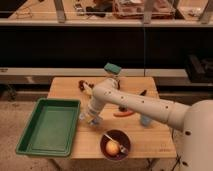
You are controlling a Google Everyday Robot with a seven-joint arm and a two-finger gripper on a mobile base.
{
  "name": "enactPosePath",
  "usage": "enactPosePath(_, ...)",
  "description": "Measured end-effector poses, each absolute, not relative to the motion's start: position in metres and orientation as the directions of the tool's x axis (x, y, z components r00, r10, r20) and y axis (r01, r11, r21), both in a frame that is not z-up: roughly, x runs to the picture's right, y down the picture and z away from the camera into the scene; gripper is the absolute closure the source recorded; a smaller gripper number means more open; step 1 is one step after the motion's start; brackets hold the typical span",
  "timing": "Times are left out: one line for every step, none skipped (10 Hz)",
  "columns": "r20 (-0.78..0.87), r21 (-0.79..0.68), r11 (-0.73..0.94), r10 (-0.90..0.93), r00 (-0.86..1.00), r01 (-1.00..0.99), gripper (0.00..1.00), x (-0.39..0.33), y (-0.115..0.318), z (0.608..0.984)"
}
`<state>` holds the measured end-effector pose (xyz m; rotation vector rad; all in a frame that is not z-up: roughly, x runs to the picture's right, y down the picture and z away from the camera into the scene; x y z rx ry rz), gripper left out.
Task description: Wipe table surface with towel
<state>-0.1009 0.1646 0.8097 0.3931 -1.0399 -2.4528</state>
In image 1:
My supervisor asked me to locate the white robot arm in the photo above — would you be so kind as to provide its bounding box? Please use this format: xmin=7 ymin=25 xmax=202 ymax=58
xmin=86 ymin=78 xmax=213 ymax=171

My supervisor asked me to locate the orange carrot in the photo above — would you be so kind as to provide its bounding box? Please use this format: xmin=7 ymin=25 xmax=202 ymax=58
xmin=113 ymin=110 xmax=135 ymax=118

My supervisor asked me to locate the dark brown bowl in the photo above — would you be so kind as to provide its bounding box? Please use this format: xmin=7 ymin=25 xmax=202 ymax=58
xmin=100 ymin=130 xmax=131 ymax=161

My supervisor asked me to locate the yellow round fruit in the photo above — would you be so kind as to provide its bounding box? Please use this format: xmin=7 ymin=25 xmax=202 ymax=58
xmin=106 ymin=141 xmax=119 ymax=156

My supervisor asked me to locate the green plastic tray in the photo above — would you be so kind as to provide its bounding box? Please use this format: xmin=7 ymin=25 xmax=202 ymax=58
xmin=16 ymin=98 xmax=81 ymax=157

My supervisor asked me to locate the green sponge block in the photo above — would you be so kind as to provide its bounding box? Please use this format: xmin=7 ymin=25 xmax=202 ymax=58
xmin=104 ymin=63 xmax=121 ymax=75

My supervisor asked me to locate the small blue cup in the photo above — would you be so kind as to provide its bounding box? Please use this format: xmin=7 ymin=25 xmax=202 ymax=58
xmin=140 ymin=115 xmax=152 ymax=127

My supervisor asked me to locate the dark eggplant toy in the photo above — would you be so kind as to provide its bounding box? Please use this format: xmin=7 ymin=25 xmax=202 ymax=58
xmin=140 ymin=90 xmax=147 ymax=96

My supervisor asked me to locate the wooden table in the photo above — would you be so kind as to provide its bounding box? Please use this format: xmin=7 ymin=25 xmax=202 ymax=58
xmin=48 ymin=77 xmax=176 ymax=159

